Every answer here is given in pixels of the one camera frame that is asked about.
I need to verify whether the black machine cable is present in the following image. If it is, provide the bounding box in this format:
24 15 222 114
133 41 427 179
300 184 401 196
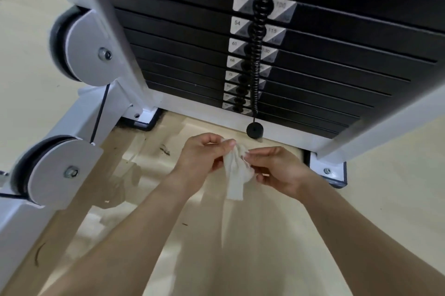
89 84 111 145

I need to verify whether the column of white weight labels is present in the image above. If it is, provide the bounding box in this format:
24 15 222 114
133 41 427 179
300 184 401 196
222 0 311 115

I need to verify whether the white gym machine frame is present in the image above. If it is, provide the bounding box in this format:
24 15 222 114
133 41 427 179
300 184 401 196
0 0 445 296

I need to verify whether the person's right forearm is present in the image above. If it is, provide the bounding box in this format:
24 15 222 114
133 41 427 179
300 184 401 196
298 178 445 296

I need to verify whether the person's left forearm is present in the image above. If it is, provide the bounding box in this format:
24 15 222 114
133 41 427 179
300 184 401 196
39 176 200 296

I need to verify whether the black pulley with white cover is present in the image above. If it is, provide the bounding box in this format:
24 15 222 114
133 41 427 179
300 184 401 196
10 135 104 210
49 5 123 87

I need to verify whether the black coiled cord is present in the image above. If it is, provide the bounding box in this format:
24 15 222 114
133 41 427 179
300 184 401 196
249 0 276 123

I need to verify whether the person's left hand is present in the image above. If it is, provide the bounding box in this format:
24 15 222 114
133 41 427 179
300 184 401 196
170 133 238 197

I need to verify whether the black round selector pin knob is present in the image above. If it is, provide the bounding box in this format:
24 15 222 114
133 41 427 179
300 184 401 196
246 122 264 139

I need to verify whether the person's right hand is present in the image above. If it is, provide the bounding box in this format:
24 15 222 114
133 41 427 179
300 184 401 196
243 146 316 202

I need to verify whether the white cloth wipe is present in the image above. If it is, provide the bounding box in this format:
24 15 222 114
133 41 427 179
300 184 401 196
222 139 257 201

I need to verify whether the stack of black weight plates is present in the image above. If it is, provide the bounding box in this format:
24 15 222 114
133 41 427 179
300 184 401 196
90 0 445 139

